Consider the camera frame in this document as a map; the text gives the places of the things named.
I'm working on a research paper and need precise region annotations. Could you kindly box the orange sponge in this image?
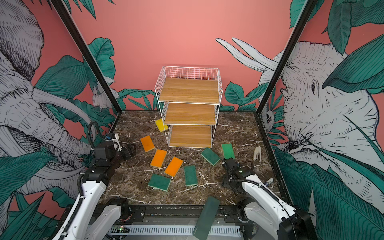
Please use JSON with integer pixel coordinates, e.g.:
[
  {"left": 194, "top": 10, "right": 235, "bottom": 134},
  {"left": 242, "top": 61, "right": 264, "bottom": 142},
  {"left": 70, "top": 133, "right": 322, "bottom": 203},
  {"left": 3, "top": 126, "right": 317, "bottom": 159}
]
[
  {"left": 165, "top": 157, "right": 184, "bottom": 178},
  {"left": 151, "top": 149, "right": 168, "bottom": 168},
  {"left": 140, "top": 136, "right": 155, "bottom": 152}
]

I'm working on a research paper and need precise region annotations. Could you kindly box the dark green foreground sponge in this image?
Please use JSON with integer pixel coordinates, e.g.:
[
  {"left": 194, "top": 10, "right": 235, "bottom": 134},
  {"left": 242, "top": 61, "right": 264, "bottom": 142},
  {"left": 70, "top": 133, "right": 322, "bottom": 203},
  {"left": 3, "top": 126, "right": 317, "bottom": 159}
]
[{"left": 193, "top": 196, "right": 220, "bottom": 240}]

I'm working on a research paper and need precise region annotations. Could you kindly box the beige plastic clip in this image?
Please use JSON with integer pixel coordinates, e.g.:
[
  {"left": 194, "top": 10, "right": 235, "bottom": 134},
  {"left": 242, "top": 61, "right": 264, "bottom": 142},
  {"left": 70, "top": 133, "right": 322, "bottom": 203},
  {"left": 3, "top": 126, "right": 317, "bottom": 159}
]
[{"left": 253, "top": 147, "right": 262, "bottom": 162}]

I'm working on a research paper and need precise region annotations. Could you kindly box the black frame post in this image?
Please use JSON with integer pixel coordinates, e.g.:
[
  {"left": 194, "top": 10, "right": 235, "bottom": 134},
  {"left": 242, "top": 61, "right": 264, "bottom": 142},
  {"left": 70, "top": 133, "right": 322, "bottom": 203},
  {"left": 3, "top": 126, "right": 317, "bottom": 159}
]
[
  {"left": 51, "top": 0, "right": 123, "bottom": 115},
  {"left": 255, "top": 0, "right": 319, "bottom": 115}
]

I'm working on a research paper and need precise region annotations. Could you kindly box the right black frame post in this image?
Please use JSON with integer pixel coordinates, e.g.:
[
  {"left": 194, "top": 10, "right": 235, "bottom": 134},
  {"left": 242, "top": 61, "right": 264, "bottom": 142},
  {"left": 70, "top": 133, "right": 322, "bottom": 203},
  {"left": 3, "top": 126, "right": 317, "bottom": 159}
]
[{"left": 255, "top": 0, "right": 319, "bottom": 115}]

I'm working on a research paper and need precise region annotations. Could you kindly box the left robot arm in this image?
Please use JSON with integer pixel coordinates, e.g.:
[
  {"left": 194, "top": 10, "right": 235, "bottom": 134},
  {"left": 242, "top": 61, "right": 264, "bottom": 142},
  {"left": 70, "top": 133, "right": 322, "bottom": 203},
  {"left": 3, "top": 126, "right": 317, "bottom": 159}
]
[{"left": 52, "top": 121, "right": 137, "bottom": 240}]

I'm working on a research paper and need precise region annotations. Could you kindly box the white slotted cable duct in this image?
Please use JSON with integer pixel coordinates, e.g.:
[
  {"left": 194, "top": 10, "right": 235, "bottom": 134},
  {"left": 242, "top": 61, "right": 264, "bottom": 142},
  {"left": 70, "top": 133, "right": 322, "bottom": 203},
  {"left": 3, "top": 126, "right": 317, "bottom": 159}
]
[{"left": 108, "top": 225, "right": 242, "bottom": 237}]

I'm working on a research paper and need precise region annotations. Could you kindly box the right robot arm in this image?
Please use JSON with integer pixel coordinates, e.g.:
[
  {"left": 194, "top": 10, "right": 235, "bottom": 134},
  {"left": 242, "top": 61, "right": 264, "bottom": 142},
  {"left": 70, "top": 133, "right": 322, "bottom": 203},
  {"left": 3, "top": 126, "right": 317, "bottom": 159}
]
[{"left": 222, "top": 158, "right": 318, "bottom": 240}]

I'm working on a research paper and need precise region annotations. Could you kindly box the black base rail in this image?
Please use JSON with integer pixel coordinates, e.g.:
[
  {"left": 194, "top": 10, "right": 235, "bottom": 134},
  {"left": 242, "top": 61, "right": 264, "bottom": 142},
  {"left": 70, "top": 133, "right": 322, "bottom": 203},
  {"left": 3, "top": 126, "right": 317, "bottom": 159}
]
[{"left": 127, "top": 205, "right": 246, "bottom": 225}]

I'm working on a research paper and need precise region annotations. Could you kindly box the left black frame post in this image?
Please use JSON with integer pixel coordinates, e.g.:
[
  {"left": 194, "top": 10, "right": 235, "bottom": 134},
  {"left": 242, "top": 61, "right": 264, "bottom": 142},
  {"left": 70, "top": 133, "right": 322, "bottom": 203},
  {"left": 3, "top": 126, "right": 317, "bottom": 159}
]
[{"left": 51, "top": 0, "right": 123, "bottom": 115}]

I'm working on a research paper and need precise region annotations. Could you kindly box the yellow sponge beside shelf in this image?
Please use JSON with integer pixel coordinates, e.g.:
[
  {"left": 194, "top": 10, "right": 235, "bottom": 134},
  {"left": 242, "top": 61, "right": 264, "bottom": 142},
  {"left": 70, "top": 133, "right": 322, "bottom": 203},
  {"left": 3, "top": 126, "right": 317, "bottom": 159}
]
[{"left": 155, "top": 119, "right": 169, "bottom": 132}]

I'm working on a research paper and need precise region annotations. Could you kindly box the white wire three-tier shelf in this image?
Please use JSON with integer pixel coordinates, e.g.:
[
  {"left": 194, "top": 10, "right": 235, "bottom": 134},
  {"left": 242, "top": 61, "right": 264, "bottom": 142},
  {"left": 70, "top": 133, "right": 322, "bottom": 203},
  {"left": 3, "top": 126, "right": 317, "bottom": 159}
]
[{"left": 155, "top": 66, "right": 223, "bottom": 148}]

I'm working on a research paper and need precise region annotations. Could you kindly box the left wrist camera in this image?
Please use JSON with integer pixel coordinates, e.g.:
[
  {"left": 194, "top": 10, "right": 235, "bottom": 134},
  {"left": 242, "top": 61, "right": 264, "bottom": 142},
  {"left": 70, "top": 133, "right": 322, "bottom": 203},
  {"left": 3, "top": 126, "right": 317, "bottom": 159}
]
[{"left": 105, "top": 133, "right": 122, "bottom": 152}]

